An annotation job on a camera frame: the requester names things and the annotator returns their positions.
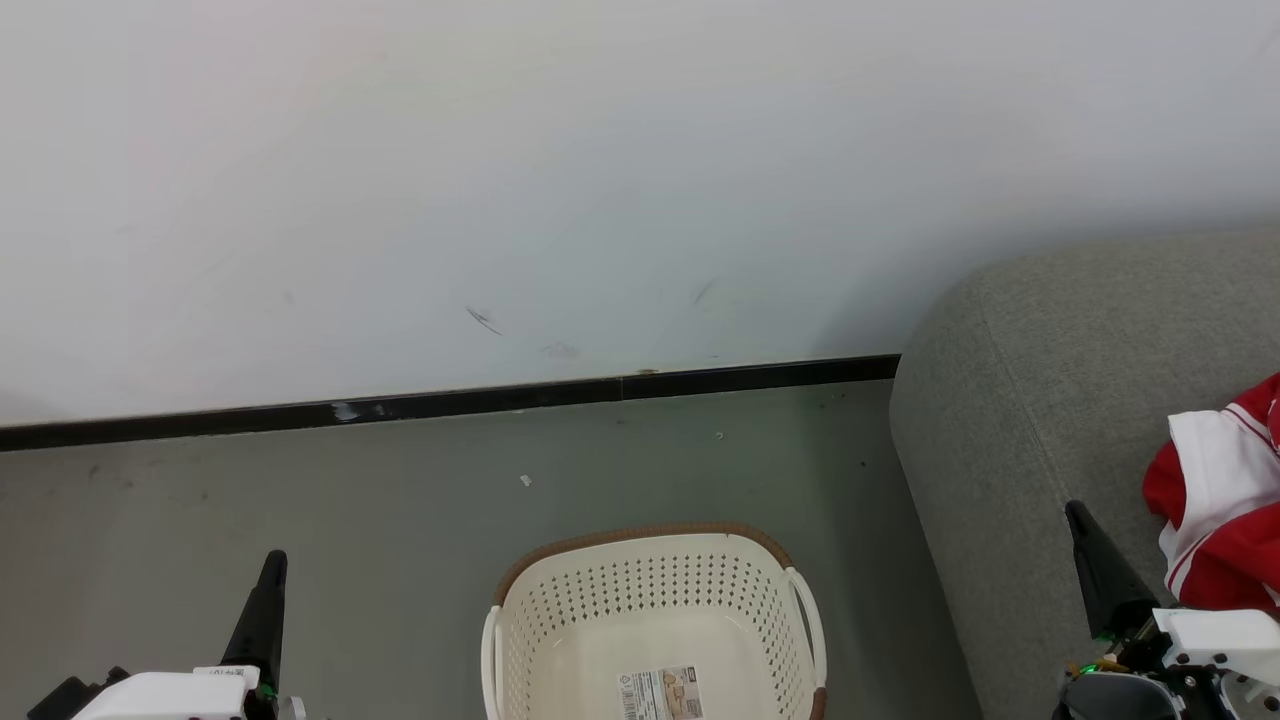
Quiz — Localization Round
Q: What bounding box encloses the paper label sticker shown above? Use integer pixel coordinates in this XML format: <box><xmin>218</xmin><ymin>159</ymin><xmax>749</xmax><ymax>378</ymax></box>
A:
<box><xmin>618</xmin><ymin>667</ymin><xmax>705</xmax><ymax>720</ymax></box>

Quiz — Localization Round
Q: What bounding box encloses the red lettered jersey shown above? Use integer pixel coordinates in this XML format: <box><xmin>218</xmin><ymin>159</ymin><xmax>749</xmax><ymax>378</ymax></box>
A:
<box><xmin>1143</xmin><ymin>440</ymin><xmax>1280</xmax><ymax>613</ymax></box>

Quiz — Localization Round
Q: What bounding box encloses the grey fabric sofa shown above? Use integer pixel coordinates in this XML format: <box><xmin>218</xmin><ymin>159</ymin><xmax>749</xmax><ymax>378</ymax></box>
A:
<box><xmin>889</xmin><ymin>225</ymin><xmax>1280</xmax><ymax>720</ymax></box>

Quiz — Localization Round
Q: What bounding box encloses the cream perforated laundry basket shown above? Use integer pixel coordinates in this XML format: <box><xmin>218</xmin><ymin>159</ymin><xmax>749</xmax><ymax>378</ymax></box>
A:
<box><xmin>481</xmin><ymin>522</ymin><xmax>829</xmax><ymax>720</ymax></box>

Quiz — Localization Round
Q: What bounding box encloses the dark baseboard strip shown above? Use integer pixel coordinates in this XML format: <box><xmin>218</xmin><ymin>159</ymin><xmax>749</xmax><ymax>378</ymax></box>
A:
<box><xmin>0</xmin><ymin>354</ymin><xmax>902</xmax><ymax>453</ymax></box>

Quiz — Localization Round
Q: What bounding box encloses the red cloth garment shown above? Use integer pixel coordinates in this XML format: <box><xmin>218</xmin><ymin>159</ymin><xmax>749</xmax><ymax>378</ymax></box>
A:
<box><xmin>1225</xmin><ymin>372</ymin><xmax>1280</xmax><ymax>451</ymax></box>

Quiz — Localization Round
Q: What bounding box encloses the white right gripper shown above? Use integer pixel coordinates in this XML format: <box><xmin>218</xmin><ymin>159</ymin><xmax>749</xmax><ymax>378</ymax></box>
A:
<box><xmin>1064</xmin><ymin>500</ymin><xmax>1280</xmax><ymax>691</ymax></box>

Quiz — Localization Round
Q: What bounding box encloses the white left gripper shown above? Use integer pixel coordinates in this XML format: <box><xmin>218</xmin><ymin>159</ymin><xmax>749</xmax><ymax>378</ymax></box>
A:
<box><xmin>75</xmin><ymin>550</ymin><xmax>289</xmax><ymax>720</ymax></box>

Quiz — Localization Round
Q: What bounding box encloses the white garment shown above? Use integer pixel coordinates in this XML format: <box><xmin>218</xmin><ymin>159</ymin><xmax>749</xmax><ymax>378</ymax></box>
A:
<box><xmin>1160</xmin><ymin>405</ymin><xmax>1280</xmax><ymax>598</ymax></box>

